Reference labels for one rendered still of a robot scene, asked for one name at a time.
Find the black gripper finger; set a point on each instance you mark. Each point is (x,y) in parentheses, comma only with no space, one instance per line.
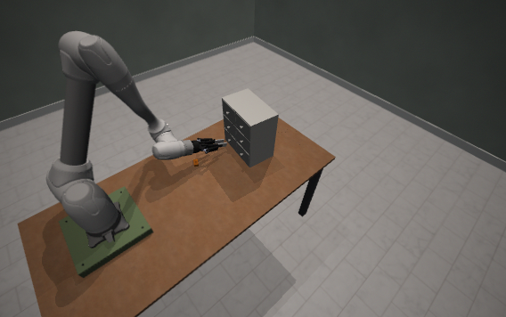
(210,140)
(213,147)

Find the dark grey drawer front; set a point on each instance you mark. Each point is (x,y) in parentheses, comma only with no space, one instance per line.
(242,126)
(242,140)
(230,139)
(243,154)
(230,126)
(229,112)

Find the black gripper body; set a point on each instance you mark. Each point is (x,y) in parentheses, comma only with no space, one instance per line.
(197,146)

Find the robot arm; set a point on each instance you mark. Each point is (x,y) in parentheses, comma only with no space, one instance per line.
(86,60)

